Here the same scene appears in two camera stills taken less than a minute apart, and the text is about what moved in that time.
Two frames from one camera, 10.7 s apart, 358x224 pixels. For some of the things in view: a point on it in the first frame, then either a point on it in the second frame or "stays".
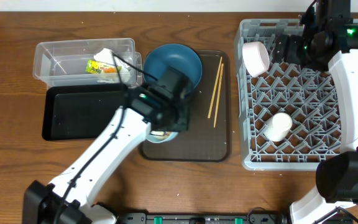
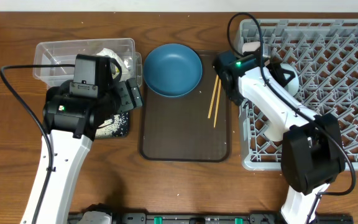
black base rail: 201,218 stays
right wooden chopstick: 218,94 stays
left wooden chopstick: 217,76 stays
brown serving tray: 207,139 stays
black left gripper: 183,116 -> 129,95
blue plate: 176,56 stays
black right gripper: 294,42 -> 276,71
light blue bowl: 168,135 -> 293,86
